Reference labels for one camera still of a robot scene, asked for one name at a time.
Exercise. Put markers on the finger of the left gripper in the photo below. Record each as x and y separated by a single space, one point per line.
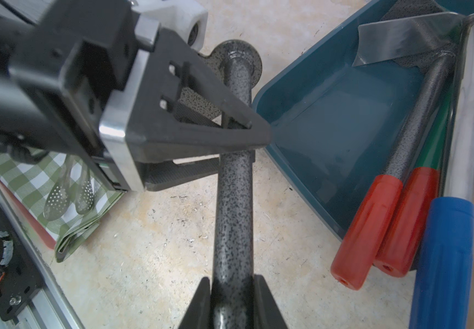
179 172
184 106

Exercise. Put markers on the metal slotted spoon pair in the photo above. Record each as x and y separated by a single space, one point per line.
59 199

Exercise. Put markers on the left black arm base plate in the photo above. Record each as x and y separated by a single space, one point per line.
20 279

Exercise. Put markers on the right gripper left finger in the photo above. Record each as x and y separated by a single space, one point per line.
197 315

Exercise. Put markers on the green hoe red grip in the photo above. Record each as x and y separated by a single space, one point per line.
403 238

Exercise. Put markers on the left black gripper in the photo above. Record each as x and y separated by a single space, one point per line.
68 84

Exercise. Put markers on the green white checkered cloth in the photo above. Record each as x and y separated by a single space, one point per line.
31 185

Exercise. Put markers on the chrome hoe blue grip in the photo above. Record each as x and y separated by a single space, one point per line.
443 277

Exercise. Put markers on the grey hoe red grip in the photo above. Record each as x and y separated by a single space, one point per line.
393 164
231 292

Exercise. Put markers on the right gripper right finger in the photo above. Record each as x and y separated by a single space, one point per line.
266 313

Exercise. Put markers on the teal plastic storage box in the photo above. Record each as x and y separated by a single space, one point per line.
334 124

